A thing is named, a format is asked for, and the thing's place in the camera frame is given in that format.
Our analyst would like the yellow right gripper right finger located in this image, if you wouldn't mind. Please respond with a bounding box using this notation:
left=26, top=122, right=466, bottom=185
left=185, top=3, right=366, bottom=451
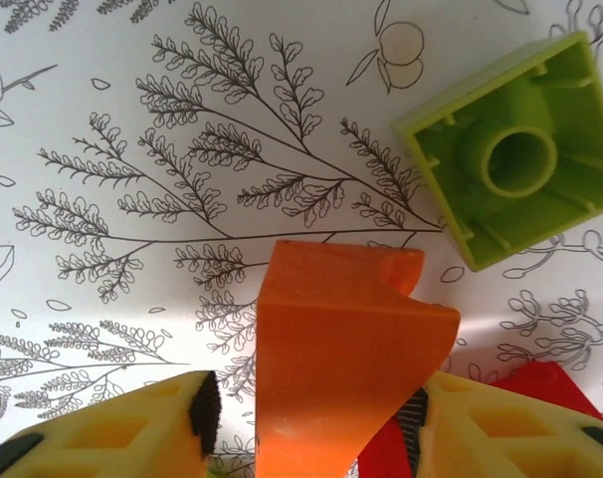
left=400, top=371, right=603, bottom=478

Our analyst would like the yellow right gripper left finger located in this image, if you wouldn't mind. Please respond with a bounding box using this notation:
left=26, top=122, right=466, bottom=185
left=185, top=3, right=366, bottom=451
left=0, top=370, right=224, bottom=478

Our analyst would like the orange curved lego piece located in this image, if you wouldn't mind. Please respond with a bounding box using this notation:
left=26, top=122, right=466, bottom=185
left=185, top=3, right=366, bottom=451
left=254, top=239, right=462, bottom=478

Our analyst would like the green square lego brick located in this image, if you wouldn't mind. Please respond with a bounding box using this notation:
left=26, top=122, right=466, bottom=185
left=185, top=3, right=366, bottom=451
left=393, top=30, right=603, bottom=273

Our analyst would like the red lego brick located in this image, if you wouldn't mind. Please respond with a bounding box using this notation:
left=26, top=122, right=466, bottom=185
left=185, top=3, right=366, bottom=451
left=356, top=360, right=603, bottom=478

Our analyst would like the floral printed table cover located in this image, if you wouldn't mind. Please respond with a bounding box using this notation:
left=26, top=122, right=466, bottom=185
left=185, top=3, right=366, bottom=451
left=0, top=0, right=603, bottom=478

